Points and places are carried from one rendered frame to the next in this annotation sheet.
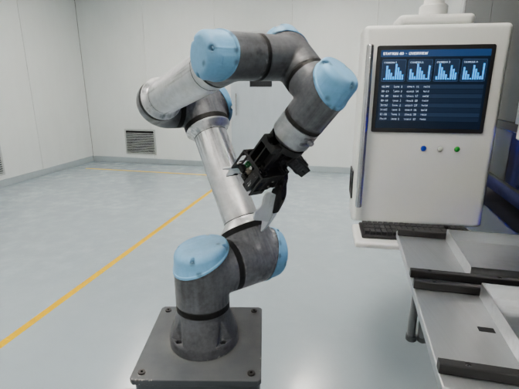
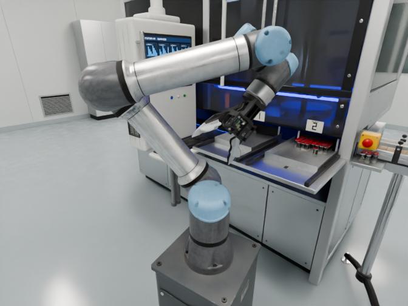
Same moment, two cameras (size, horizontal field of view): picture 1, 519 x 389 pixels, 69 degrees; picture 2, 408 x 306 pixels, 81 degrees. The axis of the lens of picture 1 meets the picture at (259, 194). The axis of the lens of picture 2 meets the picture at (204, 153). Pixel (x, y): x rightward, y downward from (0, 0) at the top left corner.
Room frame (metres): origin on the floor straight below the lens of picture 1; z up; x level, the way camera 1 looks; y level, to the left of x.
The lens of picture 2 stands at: (0.47, 0.62, 1.37)
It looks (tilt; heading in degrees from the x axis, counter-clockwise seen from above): 22 degrees down; 301
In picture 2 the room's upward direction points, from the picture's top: straight up
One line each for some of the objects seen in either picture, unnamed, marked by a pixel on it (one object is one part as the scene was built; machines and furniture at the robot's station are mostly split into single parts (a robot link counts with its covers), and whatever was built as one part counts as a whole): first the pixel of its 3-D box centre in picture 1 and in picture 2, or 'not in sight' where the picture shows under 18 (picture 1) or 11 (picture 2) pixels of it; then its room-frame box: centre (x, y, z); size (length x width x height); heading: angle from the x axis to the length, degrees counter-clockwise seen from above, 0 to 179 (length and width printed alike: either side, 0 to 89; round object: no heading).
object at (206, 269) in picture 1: (205, 270); (209, 208); (0.74, 0.12, 0.96); 0.13 x 0.12 x 0.14; 125
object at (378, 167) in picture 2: not in sight; (368, 163); (0.30, -0.73, 0.87); 0.14 x 0.13 x 0.02; 77
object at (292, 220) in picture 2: not in sight; (237, 156); (1.28, -1.40, 0.44); 2.06 x 1.00 x 0.88; 167
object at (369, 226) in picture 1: (415, 231); (183, 144); (1.33, -0.58, 0.82); 0.40 x 0.14 x 0.02; 81
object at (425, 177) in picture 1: (419, 124); (161, 83); (1.53, -0.64, 1.19); 0.50 x 0.19 x 0.78; 81
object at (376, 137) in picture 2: not in sight; (370, 140); (0.33, -0.69, 1.00); 0.08 x 0.07 x 0.07; 77
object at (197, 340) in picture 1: (203, 319); (209, 241); (0.74, 0.12, 0.84); 0.15 x 0.15 x 0.10
